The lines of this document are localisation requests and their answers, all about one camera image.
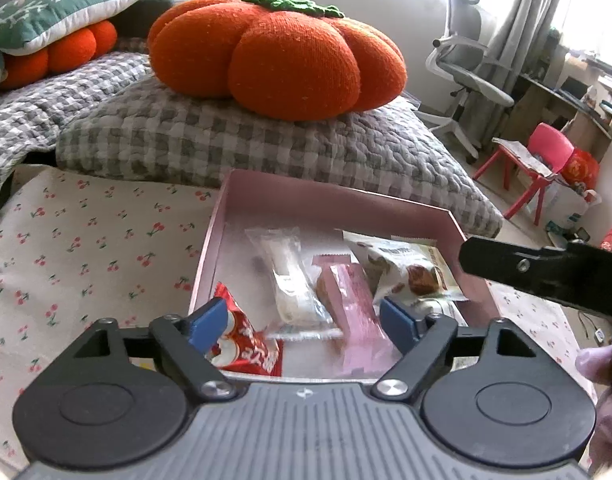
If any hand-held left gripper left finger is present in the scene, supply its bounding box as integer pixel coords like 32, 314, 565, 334
70, 296, 239, 403

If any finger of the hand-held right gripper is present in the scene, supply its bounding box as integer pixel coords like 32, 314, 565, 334
458, 236, 612, 318

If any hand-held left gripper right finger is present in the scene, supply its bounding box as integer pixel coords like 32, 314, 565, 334
371, 296, 539, 403

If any pink snack packet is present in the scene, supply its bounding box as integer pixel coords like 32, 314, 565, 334
311, 255, 403, 378

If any red snack packet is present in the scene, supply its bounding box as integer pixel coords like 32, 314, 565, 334
208, 282, 284, 377

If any white nut print snack packet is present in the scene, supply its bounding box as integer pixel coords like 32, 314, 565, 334
342, 230, 469, 306

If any clear rice cracker packet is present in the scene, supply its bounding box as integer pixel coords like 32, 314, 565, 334
245, 227, 344, 341

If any pink-lined cardboard box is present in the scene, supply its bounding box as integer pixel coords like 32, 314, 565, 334
188, 169, 502, 386

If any person's right hand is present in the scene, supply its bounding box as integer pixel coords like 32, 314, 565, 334
576, 345, 612, 466

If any white plastic bag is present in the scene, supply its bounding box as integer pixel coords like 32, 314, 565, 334
538, 180, 602, 233

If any crumpled paper sheet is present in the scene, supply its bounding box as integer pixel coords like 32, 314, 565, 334
492, 137, 557, 178

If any red gift bag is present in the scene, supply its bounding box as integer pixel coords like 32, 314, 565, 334
560, 147, 601, 191

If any pink child chair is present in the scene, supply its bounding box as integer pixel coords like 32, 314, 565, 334
472, 122, 576, 226

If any cherry print cloth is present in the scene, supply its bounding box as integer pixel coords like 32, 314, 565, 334
0, 164, 599, 471

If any wooden desk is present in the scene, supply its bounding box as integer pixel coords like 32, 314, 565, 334
506, 55, 612, 146

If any white office chair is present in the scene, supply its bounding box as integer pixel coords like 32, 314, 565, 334
420, 0, 516, 163

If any grey checked pillow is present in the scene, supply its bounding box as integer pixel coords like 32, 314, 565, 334
56, 75, 504, 238

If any grey curtain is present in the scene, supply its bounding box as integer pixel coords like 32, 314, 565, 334
486, 0, 572, 86

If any grey checked blanket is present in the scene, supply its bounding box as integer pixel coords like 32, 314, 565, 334
0, 50, 154, 221

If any large orange pumpkin cushion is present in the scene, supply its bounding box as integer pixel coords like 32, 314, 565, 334
146, 0, 409, 122

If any small orange pumpkin cushion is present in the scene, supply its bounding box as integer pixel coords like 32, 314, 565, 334
0, 20, 118, 91

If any green snowflake pillow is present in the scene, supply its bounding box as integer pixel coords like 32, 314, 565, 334
0, 0, 151, 57

